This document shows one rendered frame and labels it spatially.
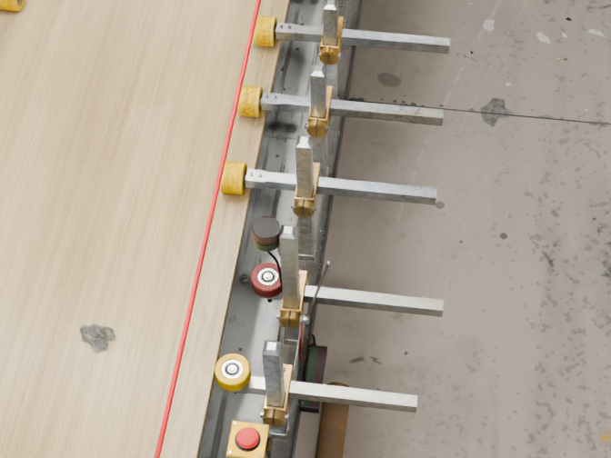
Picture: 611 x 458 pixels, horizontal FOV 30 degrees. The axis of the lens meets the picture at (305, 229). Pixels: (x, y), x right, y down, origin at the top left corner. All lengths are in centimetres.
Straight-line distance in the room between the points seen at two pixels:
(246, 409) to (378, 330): 92
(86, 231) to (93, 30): 67
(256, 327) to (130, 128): 61
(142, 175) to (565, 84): 196
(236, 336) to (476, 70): 179
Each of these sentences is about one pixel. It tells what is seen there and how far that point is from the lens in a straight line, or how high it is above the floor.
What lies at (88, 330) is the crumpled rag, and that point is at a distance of 265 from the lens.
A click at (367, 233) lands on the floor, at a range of 384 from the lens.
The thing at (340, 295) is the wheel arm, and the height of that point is 86.
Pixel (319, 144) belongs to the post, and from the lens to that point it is 296.
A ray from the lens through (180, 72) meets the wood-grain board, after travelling 310.
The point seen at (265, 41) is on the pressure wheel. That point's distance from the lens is 309.
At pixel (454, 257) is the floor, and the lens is 381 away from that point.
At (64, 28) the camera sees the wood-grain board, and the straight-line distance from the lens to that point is 326.
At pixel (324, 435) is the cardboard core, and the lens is 339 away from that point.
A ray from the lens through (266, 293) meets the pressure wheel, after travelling 266.
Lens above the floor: 316
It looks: 55 degrees down
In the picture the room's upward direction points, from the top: 2 degrees counter-clockwise
